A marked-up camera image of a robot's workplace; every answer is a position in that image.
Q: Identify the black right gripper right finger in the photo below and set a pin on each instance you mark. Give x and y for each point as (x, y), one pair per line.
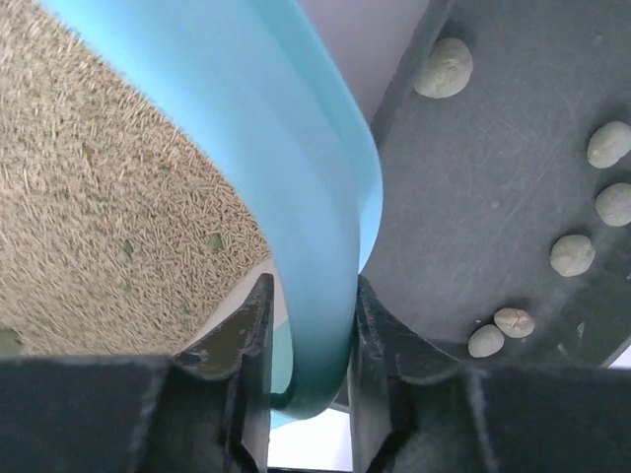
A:
(407, 398)

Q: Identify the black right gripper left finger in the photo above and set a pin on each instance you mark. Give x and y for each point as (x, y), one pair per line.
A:
(224, 387)

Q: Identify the teal plastic litter box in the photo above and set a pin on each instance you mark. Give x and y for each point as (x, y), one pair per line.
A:
(253, 86)

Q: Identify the grey-green litter clump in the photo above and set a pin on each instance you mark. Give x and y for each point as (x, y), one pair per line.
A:
(613, 205)
(609, 144)
(514, 322)
(446, 71)
(10, 343)
(572, 255)
(485, 342)

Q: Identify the dark grey plastic bin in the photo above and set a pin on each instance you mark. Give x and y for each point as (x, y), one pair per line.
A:
(479, 186)

